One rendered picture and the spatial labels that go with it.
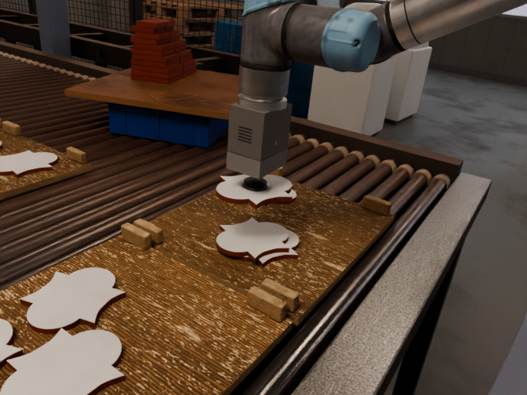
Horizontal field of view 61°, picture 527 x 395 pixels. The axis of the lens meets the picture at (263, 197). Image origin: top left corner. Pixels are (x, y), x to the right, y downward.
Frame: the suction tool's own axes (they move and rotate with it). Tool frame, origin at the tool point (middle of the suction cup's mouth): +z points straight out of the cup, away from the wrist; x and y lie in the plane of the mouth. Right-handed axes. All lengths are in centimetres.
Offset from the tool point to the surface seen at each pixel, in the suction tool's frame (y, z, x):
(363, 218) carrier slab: -22.8, 9.8, 12.7
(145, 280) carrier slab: 19.4, 9.8, -6.0
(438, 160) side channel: -68, 9, 17
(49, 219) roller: 15.0, 11.8, -35.5
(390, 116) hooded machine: -442, 94, -98
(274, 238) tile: -1.0, 7.9, 4.3
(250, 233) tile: 0.4, 7.8, 0.2
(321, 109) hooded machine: -343, 77, -140
